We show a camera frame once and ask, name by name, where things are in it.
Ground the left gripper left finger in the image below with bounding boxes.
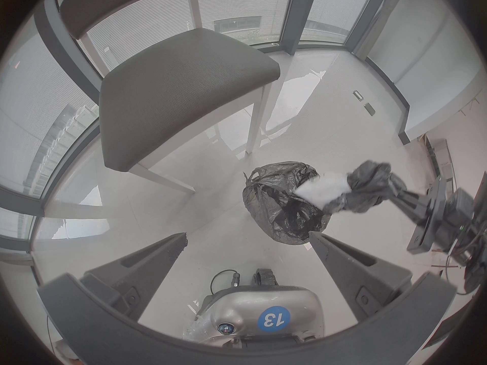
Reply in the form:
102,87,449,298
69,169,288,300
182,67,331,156
81,232,189,321

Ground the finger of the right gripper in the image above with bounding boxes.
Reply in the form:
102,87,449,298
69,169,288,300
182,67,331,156
395,200,430,226
396,189,433,209

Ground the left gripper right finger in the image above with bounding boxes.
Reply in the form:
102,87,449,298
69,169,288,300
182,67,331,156
309,230,414,321

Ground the white paper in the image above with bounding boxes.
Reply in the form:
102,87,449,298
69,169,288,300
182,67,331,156
294,171,351,213

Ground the black plastic bag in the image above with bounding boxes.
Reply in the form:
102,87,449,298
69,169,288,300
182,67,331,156
243,161,332,246

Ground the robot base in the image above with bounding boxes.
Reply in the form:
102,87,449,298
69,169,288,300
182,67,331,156
183,268,326,350

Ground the grey white-legged chair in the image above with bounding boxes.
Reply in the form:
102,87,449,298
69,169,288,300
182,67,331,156
56,0,282,196

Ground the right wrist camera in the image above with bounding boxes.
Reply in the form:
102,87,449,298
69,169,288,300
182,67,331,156
449,187,476,222

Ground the black cable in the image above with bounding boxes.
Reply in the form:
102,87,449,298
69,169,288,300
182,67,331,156
210,268,243,296

